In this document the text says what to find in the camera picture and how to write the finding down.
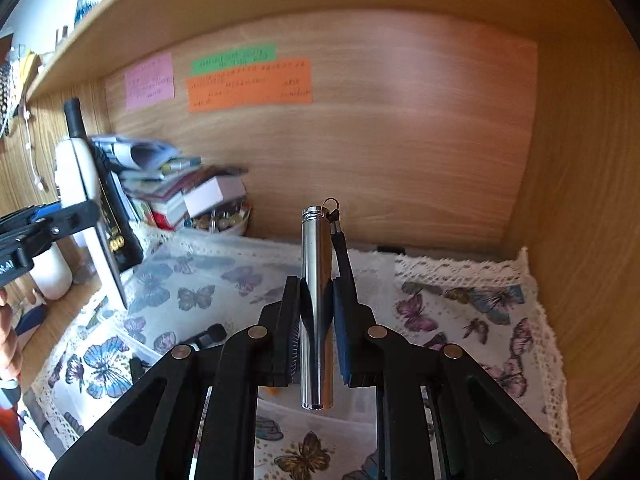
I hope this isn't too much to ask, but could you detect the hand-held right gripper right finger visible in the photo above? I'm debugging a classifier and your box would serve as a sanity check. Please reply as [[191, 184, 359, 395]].
[[330, 275, 579, 480]]

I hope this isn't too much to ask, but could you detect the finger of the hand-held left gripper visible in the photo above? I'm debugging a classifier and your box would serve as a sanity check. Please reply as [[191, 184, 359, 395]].
[[29, 200, 99, 252]]

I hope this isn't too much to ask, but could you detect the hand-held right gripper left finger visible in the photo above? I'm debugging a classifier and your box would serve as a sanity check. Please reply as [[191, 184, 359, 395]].
[[48, 276, 304, 480]]

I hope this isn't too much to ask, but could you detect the silver metal flashlight with strap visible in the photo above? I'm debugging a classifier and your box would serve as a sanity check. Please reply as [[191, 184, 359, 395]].
[[299, 197, 357, 410]]

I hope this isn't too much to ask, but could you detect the person's left hand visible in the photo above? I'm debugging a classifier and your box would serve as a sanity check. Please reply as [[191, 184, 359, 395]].
[[0, 291, 24, 386]]

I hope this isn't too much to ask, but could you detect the white bottle with black cap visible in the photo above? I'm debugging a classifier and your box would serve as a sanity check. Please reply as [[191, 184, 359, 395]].
[[31, 97, 101, 299]]

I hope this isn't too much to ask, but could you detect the black cylindrical object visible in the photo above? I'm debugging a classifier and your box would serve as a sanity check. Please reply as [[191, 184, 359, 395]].
[[187, 323, 227, 354]]

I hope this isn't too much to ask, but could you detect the folded printed magazine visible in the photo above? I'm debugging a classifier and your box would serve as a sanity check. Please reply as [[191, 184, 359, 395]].
[[90, 134, 182, 173]]

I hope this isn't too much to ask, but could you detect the stack of books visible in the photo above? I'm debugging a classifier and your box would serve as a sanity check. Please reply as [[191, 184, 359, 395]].
[[121, 156, 249, 232]]

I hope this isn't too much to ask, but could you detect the butterfly print lace cloth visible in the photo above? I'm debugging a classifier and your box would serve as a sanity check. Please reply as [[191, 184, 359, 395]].
[[31, 220, 574, 480]]

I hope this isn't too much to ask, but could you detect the bowl of beads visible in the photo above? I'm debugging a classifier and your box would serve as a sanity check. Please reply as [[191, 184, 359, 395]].
[[189, 199, 252, 237]]

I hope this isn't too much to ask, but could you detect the metal mesh basket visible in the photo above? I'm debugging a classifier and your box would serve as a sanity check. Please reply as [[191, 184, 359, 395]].
[[0, 57, 17, 138]]

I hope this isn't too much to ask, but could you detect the white cardboard box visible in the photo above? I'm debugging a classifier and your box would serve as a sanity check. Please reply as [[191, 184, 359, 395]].
[[182, 176, 246, 216]]

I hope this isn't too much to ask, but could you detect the pink sticky note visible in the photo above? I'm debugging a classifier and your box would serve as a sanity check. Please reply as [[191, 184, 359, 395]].
[[124, 51, 175, 112]]

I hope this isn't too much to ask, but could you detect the wooden shelf cabinet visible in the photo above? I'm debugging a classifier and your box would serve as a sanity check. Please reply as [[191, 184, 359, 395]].
[[0, 0, 640, 480]]

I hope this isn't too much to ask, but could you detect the blue glass jar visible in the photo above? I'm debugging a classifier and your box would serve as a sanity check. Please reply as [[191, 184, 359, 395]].
[[74, 0, 103, 28]]

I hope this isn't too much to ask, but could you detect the orange sticky note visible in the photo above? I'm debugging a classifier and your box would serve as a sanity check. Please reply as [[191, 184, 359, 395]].
[[185, 58, 314, 113]]

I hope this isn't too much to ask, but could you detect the green sticky note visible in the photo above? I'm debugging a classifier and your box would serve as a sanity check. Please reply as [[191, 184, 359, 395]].
[[190, 43, 277, 76]]

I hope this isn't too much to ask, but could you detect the black picture frame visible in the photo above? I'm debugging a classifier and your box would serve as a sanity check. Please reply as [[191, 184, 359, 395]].
[[82, 152, 147, 311]]

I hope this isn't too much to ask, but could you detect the white hanging cord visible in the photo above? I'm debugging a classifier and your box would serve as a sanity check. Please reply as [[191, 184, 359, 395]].
[[21, 102, 50, 192]]

